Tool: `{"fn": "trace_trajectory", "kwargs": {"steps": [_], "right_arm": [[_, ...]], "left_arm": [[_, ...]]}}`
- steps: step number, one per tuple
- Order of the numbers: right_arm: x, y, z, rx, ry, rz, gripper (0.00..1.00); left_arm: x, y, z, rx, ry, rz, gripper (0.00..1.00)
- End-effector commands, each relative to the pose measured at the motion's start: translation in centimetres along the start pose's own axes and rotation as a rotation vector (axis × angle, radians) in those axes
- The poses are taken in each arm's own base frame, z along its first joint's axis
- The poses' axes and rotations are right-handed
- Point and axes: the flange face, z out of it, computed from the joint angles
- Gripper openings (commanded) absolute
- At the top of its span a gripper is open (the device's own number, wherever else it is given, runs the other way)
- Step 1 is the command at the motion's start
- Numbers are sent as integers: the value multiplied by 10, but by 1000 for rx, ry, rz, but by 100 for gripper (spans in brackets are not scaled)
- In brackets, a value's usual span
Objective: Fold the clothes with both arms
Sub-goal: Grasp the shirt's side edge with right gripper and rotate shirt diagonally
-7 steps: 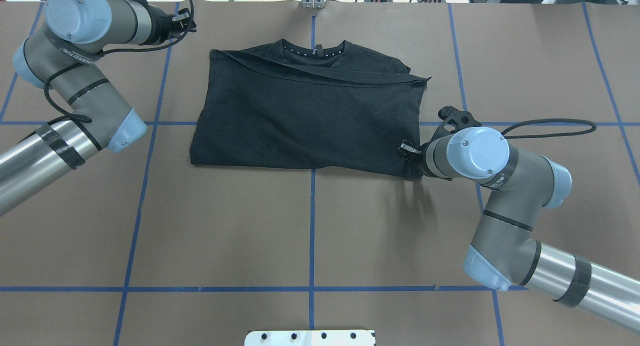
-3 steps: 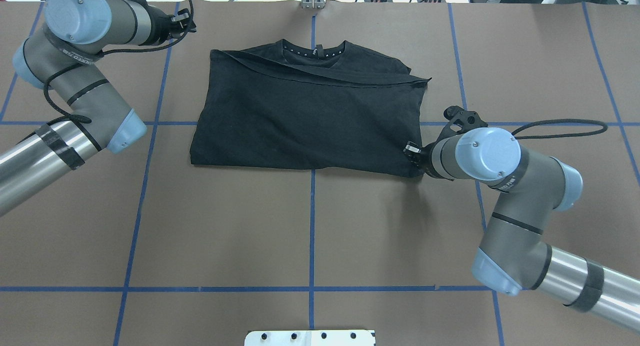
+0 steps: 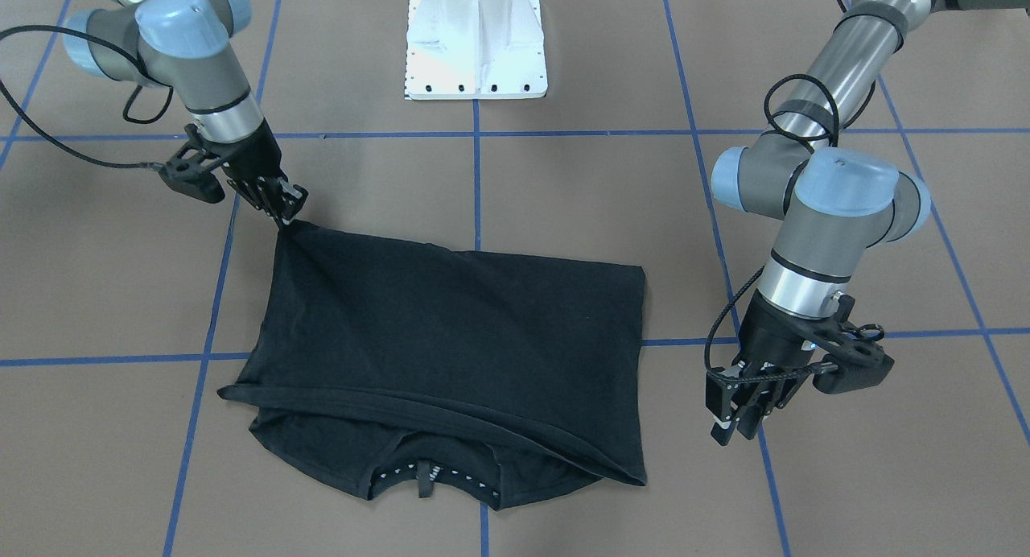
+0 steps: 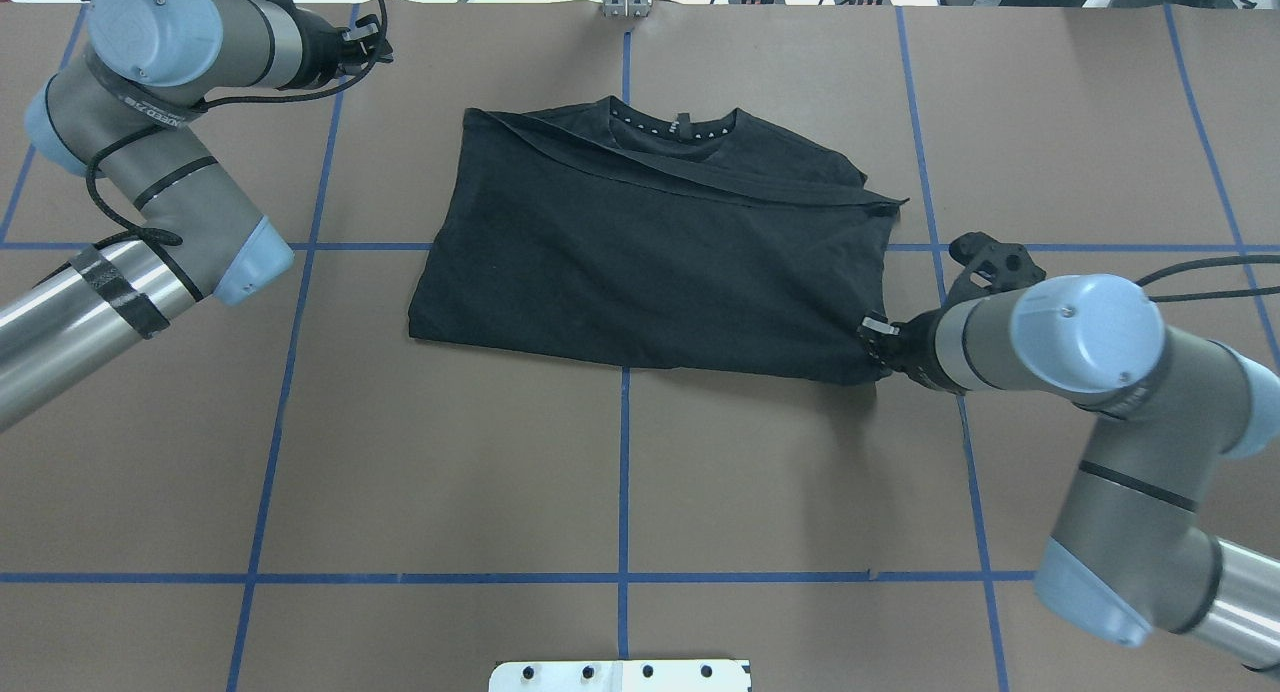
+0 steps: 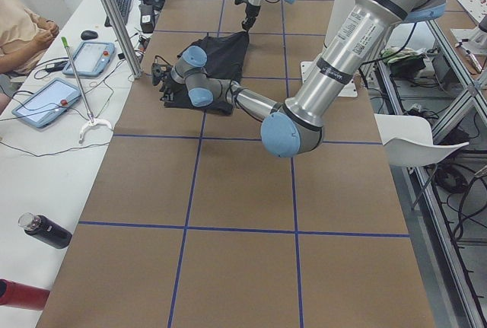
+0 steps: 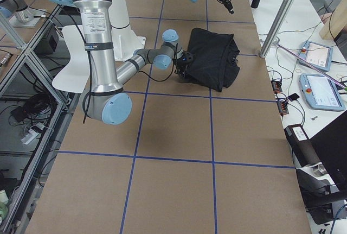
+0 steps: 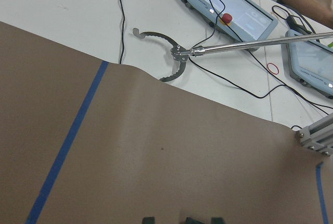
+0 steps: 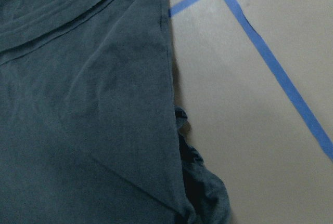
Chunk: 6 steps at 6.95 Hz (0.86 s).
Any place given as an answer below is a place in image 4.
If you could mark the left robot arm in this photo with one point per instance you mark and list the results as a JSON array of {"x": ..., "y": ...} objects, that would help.
[{"x": 120, "y": 117}]

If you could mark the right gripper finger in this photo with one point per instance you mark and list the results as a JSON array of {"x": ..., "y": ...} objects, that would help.
[{"x": 880, "y": 338}]

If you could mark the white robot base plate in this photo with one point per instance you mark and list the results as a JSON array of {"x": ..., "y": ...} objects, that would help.
[{"x": 623, "y": 675}]

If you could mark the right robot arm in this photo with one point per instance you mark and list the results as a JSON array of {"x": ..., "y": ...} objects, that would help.
[{"x": 1127, "y": 555}]

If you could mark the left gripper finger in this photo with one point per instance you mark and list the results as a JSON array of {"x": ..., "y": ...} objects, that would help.
[{"x": 365, "y": 42}]

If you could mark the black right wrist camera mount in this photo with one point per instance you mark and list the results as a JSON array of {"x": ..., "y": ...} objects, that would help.
[{"x": 990, "y": 267}]

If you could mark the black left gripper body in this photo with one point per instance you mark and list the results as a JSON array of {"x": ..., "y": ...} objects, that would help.
[{"x": 322, "y": 55}]

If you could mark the black graphic t-shirt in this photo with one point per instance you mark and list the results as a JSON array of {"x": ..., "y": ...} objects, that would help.
[{"x": 599, "y": 233}]

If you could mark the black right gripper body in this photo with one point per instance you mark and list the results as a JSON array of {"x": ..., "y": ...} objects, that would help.
[{"x": 917, "y": 347}]

